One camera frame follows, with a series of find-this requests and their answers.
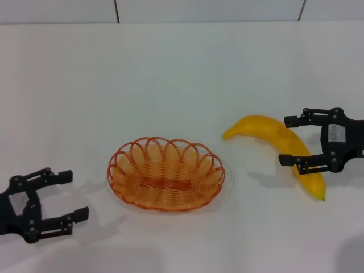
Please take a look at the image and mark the orange wire basket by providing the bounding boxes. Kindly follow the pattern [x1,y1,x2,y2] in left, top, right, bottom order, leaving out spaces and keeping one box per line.
[107,136,226,212]

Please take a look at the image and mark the yellow banana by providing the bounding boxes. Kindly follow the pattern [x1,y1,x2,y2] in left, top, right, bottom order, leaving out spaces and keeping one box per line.
[222,114,326,202]

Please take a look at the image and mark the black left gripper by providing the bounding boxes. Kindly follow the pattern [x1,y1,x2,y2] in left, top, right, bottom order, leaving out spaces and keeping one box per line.
[0,167,90,245]

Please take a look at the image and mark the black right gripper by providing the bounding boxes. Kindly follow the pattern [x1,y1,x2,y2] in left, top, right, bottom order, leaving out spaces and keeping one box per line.
[278,107,364,175]

